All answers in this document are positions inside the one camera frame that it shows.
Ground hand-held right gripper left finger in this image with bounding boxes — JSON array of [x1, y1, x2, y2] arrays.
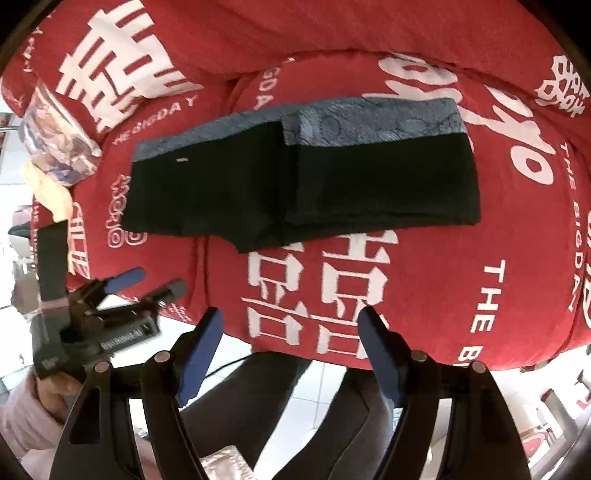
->
[[50, 308, 225, 480]]

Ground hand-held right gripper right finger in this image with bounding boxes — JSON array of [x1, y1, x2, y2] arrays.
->
[[359, 306, 532, 480]]

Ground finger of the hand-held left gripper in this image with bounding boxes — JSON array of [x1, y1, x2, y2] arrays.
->
[[99, 279, 188, 320], [76, 268, 147, 311]]

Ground black pants blue-grey band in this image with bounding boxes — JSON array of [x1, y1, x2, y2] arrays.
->
[[121, 96, 482, 254]]

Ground person's left forearm pink sleeve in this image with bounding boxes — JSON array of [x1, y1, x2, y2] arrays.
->
[[0, 383, 61, 464]]

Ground person's left hand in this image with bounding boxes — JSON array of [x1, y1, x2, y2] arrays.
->
[[28, 369, 81, 418]]

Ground person's legs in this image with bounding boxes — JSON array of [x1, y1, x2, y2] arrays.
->
[[178, 351, 407, 480]]

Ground red printed bed blanket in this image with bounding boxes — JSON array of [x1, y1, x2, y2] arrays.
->
[[0, 46, 591, 374]]

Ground silver crinkled foil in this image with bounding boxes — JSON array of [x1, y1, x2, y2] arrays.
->
[[198, 445, 254, 480]]

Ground pale yellow cloth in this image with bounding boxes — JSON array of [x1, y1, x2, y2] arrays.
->
[[23, 161, 75, 222]]

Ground colourful printed pillow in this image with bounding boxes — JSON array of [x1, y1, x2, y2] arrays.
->
[[18, 83, 103, 188]]

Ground red stool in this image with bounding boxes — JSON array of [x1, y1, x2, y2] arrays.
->
[[522, 388, 591, 467]]

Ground red folded quilt white print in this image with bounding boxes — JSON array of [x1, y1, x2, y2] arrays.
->
[[0, 0, 591, 139]]

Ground black cable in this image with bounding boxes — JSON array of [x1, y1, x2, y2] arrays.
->
[[203, 360, 252, 377]]

